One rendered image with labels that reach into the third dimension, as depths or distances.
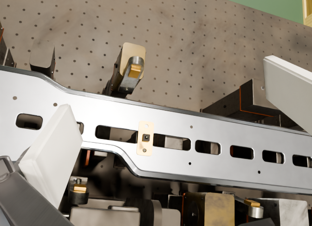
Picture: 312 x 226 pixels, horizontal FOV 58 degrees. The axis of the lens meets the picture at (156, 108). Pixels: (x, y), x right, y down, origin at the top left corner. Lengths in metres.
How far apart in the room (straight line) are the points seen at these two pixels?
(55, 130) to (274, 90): 0.13
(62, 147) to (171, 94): 0.93
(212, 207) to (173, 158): 0.15
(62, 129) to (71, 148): 0.01
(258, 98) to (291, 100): 0.67
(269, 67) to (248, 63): 1.13
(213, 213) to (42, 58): 0.53
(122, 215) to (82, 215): 0.06
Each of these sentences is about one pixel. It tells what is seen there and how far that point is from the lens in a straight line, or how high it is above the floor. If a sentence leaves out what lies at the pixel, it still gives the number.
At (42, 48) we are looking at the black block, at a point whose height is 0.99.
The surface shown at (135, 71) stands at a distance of 0.63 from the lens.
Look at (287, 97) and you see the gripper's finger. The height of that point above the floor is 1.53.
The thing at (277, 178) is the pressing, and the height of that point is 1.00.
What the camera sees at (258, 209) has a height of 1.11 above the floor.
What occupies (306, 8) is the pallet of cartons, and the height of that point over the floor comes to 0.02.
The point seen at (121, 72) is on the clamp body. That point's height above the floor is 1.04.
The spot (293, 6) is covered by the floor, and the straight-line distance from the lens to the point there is 2.92.
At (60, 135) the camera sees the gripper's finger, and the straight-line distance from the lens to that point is 0.17.
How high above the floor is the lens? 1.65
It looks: 66 degrees down
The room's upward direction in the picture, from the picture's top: 49 degrees clockwise
